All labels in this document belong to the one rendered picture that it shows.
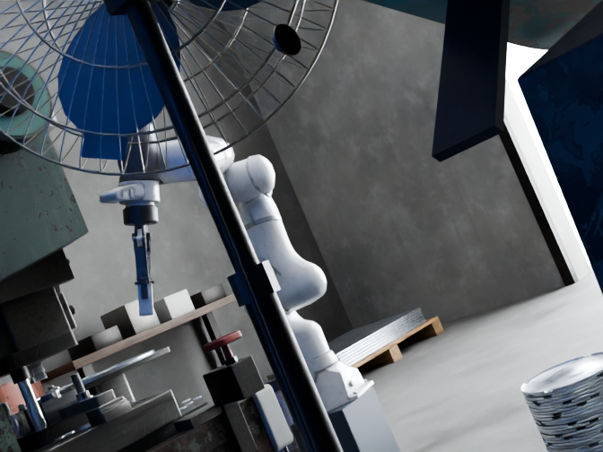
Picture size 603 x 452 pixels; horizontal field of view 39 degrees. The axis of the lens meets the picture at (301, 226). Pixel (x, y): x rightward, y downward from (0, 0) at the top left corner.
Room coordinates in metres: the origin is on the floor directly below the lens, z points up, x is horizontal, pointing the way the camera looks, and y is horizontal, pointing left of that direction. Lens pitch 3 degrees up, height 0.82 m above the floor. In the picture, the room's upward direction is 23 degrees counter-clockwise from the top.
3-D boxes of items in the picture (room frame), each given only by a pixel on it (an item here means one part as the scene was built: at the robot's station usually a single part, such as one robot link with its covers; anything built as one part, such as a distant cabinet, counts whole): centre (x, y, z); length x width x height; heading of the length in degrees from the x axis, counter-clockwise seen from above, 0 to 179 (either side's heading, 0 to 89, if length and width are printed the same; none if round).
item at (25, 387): (1.66, 0.61, 0.81); 0.02 x 0.02 x 0.14
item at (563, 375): (2.50, -0.54, 0.25); 0.29 x 0.29 x 0.01
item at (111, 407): (1.64, 0.51, 0.76); 0.17 x 0.06 x 0.10; 47
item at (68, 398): (1.76, 0.63, 0.76); 0.15 x 0.09 x 0.05; 47
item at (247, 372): (1.71, 0.25, 0.62); 0.10 x 0.06 x 0.20; 47
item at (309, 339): (2.36, 0.15, 0.71); 0.18 x 0.11 x 0.25; 62
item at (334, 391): (2.38, 0.09, 0.52); 0.22 x 0.19 x 0.14; 147
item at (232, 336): (1.70, 0.23, 0.72); 0.07 x 0.06 x 0.08; 137
